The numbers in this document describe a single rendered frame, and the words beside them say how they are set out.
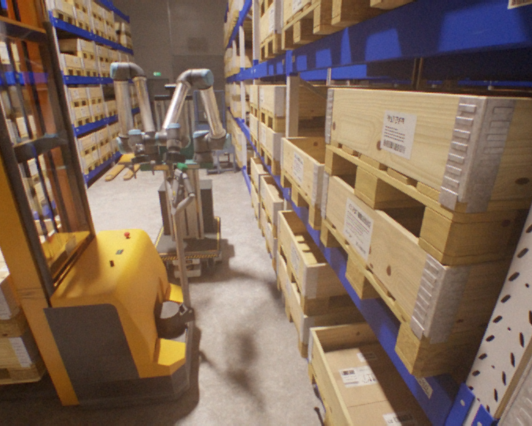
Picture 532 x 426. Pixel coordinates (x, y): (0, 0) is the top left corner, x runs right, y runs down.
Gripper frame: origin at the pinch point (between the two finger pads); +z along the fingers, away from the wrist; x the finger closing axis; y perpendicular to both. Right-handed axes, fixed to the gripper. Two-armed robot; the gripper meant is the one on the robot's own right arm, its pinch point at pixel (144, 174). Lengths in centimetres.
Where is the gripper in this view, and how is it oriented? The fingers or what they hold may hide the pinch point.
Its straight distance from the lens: 250.8
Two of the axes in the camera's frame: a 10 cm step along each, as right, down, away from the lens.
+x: -9.5, 2.2, -2.2
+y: -2.2, 0.3, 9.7
